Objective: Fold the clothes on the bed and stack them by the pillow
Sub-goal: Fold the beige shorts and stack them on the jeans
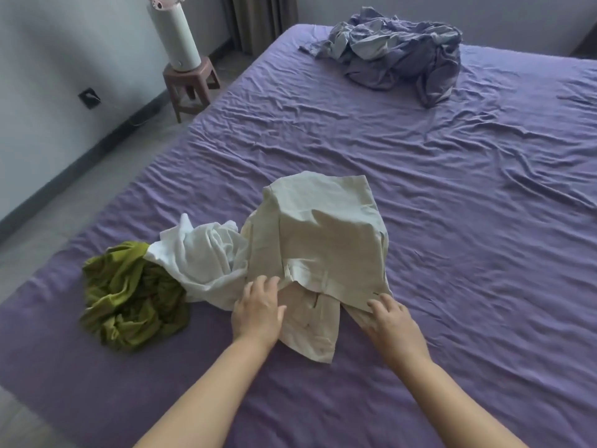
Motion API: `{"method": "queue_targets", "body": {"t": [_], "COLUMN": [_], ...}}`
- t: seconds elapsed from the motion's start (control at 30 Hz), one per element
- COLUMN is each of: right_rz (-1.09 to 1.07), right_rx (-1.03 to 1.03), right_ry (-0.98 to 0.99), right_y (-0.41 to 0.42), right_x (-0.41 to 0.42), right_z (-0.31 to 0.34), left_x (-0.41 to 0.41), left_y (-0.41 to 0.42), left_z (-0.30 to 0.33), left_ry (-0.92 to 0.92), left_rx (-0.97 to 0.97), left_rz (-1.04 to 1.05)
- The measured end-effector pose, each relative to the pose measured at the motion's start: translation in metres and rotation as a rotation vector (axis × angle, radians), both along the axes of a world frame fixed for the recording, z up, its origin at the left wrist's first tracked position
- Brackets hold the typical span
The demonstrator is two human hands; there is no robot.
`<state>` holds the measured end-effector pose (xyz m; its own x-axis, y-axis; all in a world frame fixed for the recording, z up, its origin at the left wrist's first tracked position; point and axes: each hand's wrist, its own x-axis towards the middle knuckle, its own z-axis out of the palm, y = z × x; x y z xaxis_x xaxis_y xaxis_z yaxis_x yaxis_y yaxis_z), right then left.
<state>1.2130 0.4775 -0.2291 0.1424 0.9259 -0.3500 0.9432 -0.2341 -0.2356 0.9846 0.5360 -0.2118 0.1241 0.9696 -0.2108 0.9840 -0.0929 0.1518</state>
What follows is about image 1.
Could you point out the person's right hand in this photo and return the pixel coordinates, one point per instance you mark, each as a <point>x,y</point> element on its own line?
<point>396,331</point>

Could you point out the person's left hand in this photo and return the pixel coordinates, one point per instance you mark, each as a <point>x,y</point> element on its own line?
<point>256,317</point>

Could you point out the white t-shirt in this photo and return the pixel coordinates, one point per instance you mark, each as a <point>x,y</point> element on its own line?
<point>205,261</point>

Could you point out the green garment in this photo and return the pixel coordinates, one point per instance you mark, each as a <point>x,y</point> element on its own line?
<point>130,303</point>

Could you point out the purple sheet bed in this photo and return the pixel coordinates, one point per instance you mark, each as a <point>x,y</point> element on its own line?
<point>466,205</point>

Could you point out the person's left forearm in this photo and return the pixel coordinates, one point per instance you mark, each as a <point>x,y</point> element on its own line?
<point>205,401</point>

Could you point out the person's right forearm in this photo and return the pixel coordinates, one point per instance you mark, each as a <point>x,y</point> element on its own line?
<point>457,405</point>

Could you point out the brown plastic stool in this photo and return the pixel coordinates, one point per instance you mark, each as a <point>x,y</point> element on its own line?
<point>189,76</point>

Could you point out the crumpled purple grey quilt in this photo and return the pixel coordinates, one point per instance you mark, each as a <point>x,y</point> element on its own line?
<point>396,46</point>

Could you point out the pink fan white base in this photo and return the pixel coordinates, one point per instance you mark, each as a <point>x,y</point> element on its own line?
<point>177,37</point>

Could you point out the grey curtain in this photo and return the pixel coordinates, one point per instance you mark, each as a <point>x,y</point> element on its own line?
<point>261,20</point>
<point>587,44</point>

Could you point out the black low wall socket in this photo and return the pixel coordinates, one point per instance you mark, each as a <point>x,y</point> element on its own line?
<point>89,98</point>

